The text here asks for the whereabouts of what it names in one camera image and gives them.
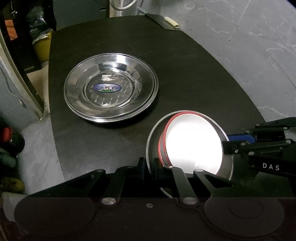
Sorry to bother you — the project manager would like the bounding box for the deep steel bowl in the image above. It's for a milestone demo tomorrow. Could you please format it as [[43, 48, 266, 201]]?
[[145, 111, 233, 186]]

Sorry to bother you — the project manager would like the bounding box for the white ceramic bowl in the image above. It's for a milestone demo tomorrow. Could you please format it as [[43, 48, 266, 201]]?
[[158, 110, 205, 167], [166, 114, 223, 174]]

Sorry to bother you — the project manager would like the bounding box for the large steel plate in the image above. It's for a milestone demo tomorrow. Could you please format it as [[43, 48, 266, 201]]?
[[66, 55, 159, 123]]

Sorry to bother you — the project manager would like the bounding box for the red capped dark jar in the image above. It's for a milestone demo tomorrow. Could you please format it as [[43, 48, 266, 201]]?
[[1, 126, 25, 157]]

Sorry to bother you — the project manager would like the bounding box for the black cleaver knife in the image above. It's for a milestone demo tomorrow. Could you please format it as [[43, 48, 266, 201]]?
[[136, 6, 181, 31]]

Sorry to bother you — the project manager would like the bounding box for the yellow bucket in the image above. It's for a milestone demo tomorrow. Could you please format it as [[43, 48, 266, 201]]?
[[32, 29, 54, 62]]

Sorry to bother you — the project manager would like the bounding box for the wall power cable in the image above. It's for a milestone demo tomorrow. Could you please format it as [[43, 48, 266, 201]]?
[[0, 67, 27, 109]]

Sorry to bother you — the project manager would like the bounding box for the white hose loop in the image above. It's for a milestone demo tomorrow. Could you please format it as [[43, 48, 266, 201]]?
[[109, 0, 138, 11]]

